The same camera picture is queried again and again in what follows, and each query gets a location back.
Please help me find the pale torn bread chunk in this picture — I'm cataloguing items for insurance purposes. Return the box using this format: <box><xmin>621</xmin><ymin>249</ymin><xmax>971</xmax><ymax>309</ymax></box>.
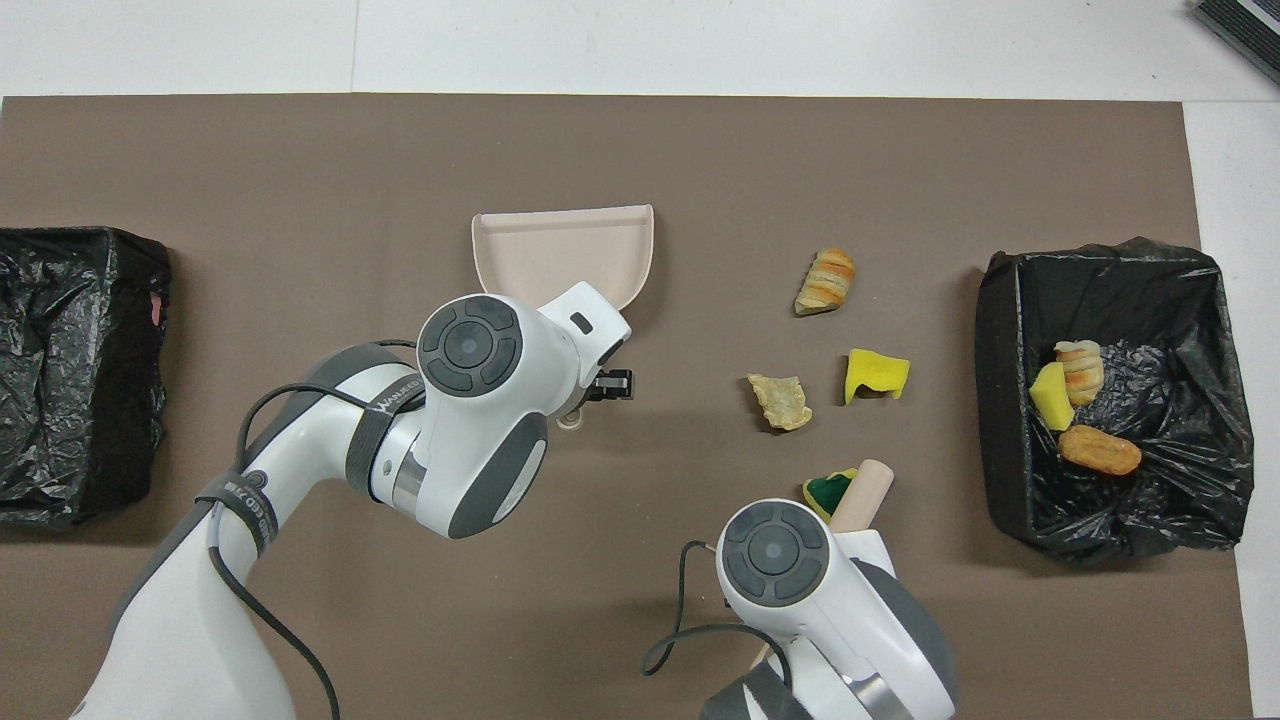
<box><xmin>747</xmin><ymin>373</ymin><xmax>814</xmax><ymax>433</ymax></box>

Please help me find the large yellow sponge piece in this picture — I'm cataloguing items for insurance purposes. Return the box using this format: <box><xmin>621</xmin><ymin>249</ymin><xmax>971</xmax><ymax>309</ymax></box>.
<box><xmin>843</xmin><ymin>348</ymin><xmax>911</xmax><ymax>406</ymax></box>

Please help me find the bin with black bag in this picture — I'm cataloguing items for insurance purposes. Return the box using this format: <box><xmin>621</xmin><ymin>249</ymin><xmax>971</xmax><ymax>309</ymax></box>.
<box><xmin>975</xmin><ymin>237</ymin><xmax>1256</xmax><ymax>561</ymax></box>
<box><xmin>0</xmin><ymin>226</ymin><xmax>173</xmax><ymax>529</ymax></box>

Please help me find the striped bread roll piece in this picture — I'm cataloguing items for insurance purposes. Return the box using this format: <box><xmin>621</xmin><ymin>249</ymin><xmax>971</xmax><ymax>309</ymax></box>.
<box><xmin>794</xmin><ymin>247</ymin><xmax>858</xmax><ymax>318</ymax></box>
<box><xmin>1054</xmin><ymin>340</ymin><xmax>1107</xmax><ymax>406</ymax></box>

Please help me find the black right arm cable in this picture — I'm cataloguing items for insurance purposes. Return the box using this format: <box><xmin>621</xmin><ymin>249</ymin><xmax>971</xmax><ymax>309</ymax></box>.
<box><xmin>641</xmin><ymin>540</ymin><xmax>796</xmax><ymax>691</ymax></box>

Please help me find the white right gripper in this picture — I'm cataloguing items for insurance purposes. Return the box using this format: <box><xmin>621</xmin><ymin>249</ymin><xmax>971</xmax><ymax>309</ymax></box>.
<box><xmin>833</xmin><ymin>528</ymin><xmax>896</xmax><ymax>573</ymax></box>

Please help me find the black velcro cable strap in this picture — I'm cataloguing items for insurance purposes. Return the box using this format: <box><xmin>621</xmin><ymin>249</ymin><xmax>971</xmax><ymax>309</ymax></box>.
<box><xmin>195</xmin><ymin>468</ymin><xmax>281</xmax><ymax>554</ymax></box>
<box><xmin>345</xmin><ymin>368</ymin><xmax>428</xmax><ymax>494</ymax></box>

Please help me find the beige hand brush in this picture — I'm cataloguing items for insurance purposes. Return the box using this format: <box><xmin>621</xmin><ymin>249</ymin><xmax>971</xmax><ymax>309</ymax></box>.
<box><xmin>748</xmin><ymin>458</ymin><xmax>895</xmax><ymax>673</ymax></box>

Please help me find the green and yellow sponge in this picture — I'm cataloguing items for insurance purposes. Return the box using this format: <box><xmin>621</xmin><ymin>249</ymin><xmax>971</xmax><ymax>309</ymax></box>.
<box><xmin>801</xmin><ymin>467</ymin><xmax>859</xmax><ymax>522</ymax></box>

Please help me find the small yellow sponge wedge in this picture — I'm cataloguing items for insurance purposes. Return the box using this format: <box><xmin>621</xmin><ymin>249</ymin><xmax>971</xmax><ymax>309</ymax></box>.
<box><xmin>1030</xmin><ymin>361</ymin><xmax>1077</xmax><ymax>432</ymax></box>

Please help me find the brown bread roll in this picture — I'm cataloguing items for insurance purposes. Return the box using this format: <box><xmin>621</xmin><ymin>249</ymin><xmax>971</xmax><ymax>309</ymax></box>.
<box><xmin>1058</xmin><ymin>425</ymin><xmax>1143</xmax><ymax>477</ymax></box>

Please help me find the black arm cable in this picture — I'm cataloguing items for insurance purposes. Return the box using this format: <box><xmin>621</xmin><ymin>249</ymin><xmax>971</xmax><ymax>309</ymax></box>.
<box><xmin>641</xmin><ymin>540</ymin><xmax>796</xmax><ymax>691</ymax></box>
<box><xmin>205</xmin><ymin>338</ymin><xmax>433</xmax><ymax>720</ymax></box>

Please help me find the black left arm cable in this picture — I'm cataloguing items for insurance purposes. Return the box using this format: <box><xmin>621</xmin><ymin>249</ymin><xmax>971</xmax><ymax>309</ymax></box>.
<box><xmin>205</xmin><ymin>338</ymin><xmax>433</xmax><ymax>720</ymax></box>

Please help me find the beige plastic dustpan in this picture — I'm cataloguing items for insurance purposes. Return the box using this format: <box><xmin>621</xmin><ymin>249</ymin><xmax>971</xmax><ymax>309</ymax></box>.
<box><xmin>471</xmin><ymin>204</ymin><xmax>657</xmax><ymax>431</ymax></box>

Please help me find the dark ribbed panel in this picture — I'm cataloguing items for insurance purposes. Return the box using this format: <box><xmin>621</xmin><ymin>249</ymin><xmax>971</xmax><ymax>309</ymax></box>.
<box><xmin>1190</xmin><ymin>0</ymin><xmax>1280</xmax><ymax>86</ymax></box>

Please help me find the brown table mat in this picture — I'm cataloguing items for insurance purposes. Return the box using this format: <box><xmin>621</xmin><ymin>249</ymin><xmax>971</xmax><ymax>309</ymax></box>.
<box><xmin>0</xmin><ymin>93</ymin><xmax>1256</xmax><ymax>720</ymax></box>

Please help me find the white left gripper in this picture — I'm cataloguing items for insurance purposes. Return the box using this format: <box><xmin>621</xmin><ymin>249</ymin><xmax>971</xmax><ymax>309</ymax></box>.
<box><xmin>545</xmin><ymin>282</ymin><xmax>637</xmax><ymax>403</ymax></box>

